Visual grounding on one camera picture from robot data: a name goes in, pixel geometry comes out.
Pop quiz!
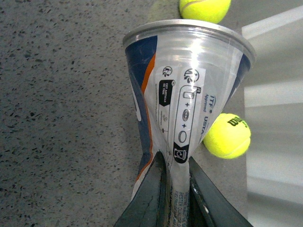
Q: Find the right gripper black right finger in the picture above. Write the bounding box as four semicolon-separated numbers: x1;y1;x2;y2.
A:
189;157;252;227

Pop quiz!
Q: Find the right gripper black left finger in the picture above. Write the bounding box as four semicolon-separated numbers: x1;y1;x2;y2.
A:
114;151;172;227

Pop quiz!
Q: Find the clear Wilson tennis ball can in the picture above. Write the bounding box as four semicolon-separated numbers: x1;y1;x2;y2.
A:
123;19;255;227

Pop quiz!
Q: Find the Wilson 3 tennis ball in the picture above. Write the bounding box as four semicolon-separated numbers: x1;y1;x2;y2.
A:
203;113;251;159

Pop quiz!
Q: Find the middle yellow tennis ball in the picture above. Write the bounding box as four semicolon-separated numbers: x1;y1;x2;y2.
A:
179;0;232;24

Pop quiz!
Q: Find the white pleated curtain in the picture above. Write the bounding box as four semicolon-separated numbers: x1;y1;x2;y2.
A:
242;6;303;227

